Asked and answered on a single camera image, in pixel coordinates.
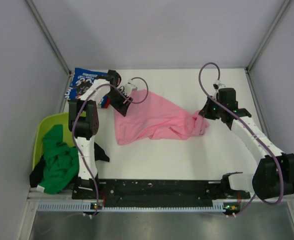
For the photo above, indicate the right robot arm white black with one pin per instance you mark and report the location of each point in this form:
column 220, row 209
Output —
column 274, row 175

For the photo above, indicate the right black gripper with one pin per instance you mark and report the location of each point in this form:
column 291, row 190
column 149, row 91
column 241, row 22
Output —
column 205, row 111

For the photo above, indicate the green t shirt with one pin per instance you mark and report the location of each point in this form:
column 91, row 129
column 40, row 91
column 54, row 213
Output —
column 61, row 162

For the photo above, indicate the grey slotted cable duct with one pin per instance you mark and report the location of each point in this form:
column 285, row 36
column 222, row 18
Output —
column 71, row 206

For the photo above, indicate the lime green plastic bin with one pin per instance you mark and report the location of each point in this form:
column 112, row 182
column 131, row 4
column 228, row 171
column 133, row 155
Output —
column 44, row 127

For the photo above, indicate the pink t shirt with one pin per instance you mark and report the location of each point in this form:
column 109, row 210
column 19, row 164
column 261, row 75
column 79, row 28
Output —
column 156, row 118

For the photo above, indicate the folded blue printed t shirt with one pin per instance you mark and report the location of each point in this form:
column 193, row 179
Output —
column 82, row 79

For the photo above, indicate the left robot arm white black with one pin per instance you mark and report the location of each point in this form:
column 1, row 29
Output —
column 83, row 121

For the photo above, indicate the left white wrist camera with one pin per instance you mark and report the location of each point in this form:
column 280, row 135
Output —
column 129, row 87

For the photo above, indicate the black t shirt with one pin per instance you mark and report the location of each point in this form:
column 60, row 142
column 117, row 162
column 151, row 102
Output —
column 37, row 173

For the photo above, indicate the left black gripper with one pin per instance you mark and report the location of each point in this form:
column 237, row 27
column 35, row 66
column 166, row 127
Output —
column 120, row 107

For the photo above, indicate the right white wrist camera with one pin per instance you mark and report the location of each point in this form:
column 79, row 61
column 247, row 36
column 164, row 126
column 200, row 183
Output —
column 218, row 85

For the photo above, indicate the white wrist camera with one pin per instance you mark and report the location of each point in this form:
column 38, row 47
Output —
column 218, row 85
column 129, row 87

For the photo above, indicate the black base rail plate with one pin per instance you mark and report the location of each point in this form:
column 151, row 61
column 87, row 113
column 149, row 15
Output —
column 159, row 193

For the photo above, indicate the folded red t shirt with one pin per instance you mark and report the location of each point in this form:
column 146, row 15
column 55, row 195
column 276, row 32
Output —
column 106, row 102

